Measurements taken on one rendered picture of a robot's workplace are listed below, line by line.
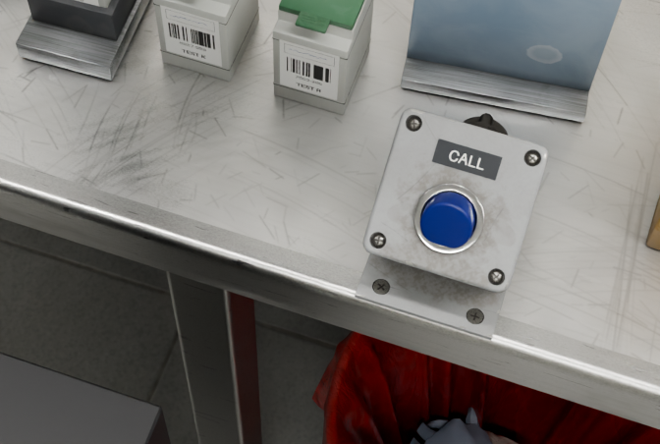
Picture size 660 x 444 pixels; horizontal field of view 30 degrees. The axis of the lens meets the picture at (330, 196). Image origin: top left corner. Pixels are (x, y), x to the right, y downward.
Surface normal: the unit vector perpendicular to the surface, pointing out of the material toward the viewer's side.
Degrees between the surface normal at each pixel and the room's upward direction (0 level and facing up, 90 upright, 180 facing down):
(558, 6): 90
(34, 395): 4
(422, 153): 30
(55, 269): 0
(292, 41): 90
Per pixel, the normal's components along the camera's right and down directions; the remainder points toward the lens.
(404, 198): -0.14, -0.04
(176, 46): -0.32, 0.81
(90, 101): 0.03, -0.51
